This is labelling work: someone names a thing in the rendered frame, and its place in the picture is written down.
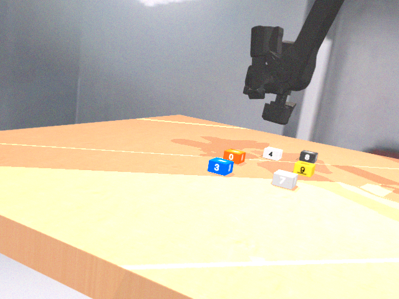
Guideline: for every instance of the cyan block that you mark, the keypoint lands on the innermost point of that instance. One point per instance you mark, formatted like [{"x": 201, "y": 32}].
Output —
[{"x": 220, "y": 166}]

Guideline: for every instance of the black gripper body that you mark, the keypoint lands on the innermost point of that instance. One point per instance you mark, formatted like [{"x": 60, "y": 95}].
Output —
[{"x": 279, "y": 113}]

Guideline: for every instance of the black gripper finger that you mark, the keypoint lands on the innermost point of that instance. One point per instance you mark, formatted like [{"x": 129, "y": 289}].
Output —
[{"x": 291, "y": 105}]

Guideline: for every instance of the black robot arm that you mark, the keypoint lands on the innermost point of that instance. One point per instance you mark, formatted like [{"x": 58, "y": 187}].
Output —
[{"x": 294, "y": 69}]

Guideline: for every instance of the orange block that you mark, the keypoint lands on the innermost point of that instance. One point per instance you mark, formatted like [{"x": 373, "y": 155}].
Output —
[{"x": 234, "y": 155}]

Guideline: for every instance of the yellow block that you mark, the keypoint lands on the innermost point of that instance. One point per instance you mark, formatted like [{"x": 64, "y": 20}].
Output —
[{"x": 304, "y": 169}]

